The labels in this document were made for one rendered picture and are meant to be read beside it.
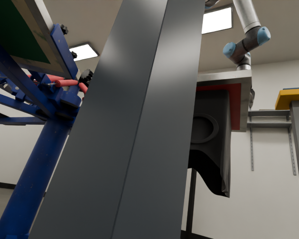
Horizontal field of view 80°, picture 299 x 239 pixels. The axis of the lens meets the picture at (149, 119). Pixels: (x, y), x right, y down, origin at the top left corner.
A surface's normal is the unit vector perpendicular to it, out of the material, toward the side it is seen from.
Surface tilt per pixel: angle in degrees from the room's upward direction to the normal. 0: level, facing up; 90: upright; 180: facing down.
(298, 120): 90
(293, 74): 90
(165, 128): 90
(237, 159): 90
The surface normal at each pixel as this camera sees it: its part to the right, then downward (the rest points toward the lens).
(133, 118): -0.56, -0.43
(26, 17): -0.19, 0.90
